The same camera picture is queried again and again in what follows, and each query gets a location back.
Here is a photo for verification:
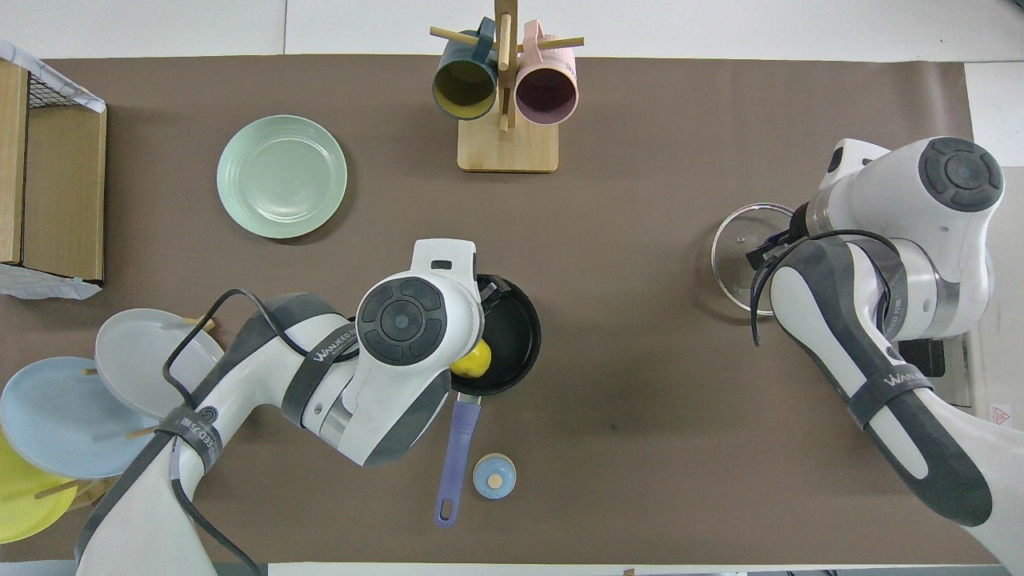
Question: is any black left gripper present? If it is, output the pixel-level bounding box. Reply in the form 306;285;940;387
475;274;514;313

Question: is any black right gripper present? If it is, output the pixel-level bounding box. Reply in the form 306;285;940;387
745;203;813;274

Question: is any glass lid with blue knob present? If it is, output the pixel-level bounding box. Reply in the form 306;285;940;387
710;202;797;315

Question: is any yellow potato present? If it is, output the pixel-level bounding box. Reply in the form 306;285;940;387
450;338;494;380

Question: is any pale green plate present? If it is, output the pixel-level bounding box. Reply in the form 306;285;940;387
216;114;349;240

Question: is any wooden plate rack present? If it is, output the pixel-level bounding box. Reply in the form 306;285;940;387
32;314;217;513

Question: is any grey plate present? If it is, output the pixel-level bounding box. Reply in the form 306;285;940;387
94;308;226;422

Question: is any light blue plate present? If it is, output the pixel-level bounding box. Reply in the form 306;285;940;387
0;357;162;480

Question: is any yellow plate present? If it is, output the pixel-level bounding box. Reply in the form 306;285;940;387
0;432;79;545

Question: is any wooden mug tree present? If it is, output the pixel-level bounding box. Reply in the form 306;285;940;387
430;0;585;174

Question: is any brown paper table mat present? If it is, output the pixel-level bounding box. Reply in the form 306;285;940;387
0;54;1017;565

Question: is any beige toaster oven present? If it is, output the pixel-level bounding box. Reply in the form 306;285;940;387
894;240;1024;429

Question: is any dark teal mug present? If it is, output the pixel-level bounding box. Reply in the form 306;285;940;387
432;18;499;122

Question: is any pink ribbed mug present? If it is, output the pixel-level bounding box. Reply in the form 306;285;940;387
514;20;579;126

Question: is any wooden box with mesh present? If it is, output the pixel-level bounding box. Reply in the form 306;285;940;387
0;60;107;285

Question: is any white grid-print cloth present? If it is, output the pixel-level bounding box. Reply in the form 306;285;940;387
0;38;106;114
0;264;104;302

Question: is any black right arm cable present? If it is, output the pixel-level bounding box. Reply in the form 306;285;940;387
750;229;893;348

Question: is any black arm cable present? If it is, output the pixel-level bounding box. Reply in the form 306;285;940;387
750;229;893;348
162;288;362;576

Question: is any black pot with blue handle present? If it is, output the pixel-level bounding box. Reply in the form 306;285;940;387
434;274;544;528

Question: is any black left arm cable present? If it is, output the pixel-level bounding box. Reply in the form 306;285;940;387
162;288;362;576

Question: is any black wire basket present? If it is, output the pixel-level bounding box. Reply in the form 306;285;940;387
26;66;106;114

